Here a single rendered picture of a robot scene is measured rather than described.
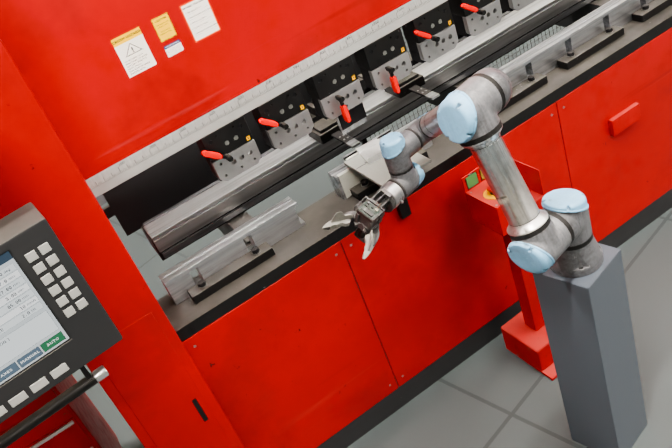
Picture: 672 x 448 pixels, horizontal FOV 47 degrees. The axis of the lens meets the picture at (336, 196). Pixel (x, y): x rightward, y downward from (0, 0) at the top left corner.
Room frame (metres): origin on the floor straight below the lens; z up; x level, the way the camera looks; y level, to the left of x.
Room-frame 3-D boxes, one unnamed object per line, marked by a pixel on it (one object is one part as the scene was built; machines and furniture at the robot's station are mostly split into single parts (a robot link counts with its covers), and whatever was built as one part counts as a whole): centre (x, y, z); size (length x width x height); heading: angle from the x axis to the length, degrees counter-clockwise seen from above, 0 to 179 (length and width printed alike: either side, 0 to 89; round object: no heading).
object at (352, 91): (2.30, -0.12, 1.26); 0.15 x 0.09 x 0.17; 109
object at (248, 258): (2.06, 0.40, 0.89); 0.30 x 0.05 x 0.03; 109
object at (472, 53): (2.73, -0.42, 0.93); 2.30 x 0.14 x 0.10; 109
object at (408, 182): (1.96, -0.21, 1.04); 0.11 x 0.08 x 0.09; 126
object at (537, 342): (2.09, -0.54, 0.06); 0.25 x 0.20 x 0.12; 21
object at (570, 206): (1.65, -0.56, 0.94); 0.13 x 0.12 x 0.14; 123
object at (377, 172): (2.17, -0.19, 1.00); 0.26 x 0.18 x 0.01; 19
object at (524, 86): (2.46, -0.73, 0.89); 0.30 x 0.05 x 0.03; 109
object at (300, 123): (2.23, 0.07, 1.26); 0.15 x 0.09 x 0.17; 109
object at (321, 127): (2.46, -0.09, 1.01); 0.26 x 0.12 x 0.05; 19
